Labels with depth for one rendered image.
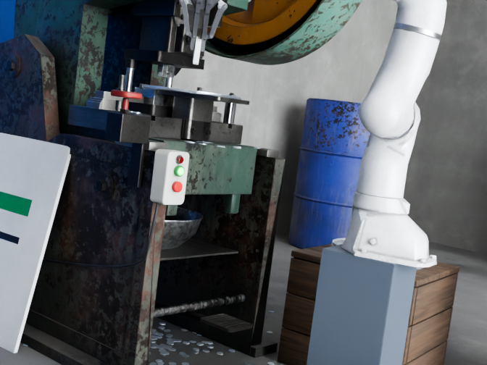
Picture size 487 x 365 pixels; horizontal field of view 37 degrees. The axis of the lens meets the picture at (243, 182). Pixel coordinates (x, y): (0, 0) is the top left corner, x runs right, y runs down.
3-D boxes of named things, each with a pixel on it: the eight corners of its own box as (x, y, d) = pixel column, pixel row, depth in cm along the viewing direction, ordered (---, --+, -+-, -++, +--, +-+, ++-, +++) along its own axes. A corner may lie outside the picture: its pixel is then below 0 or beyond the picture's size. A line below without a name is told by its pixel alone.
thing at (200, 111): (246, 146, 208) (251, 99, 207) (212, 143, 197) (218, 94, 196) (185, 136, 224) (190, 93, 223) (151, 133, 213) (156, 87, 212)
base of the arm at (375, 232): (444, 261, 175) (453, 203, 174) (421, 270, 159) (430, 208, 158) (359, 242, 187) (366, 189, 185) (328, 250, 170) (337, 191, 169)
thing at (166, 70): (175, 78, 220) (177, 66, 220) (164, 76, 217) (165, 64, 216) (168, 77, 222) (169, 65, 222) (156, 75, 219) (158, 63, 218)
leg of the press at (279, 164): (276, 352, 232) (314, 70, 224) (254, 358, 223) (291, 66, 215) (98, 282, 291) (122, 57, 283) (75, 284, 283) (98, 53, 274)
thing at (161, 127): (241, 144, 229) (243, 125, 229) (132, 136, 195) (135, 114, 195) (176, 133, 249) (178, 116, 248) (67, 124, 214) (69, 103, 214)
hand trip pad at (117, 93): (141, 124, 182) (145, 93, 181) (123, 122, 177) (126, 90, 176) (123, 121, 186) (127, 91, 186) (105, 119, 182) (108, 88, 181)
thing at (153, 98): (189, 108, 224) (190, 94, 223) (153, 104, 212) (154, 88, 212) (169, 106, 229) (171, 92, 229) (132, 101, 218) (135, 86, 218)
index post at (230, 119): (235, 124, 227) (238, 93, 226) (228, 123, 225) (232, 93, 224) (228, 123, 229) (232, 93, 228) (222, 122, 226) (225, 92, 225)
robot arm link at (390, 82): (443, 43, 171) (427, 31, 155) (411, 144, 175) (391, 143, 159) (399, 32, 176) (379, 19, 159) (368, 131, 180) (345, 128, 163)
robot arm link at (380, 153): (414, 195, 183) (429, 98, 181) (396, 199, 166) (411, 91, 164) (372, 188, 188) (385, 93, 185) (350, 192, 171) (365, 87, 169)
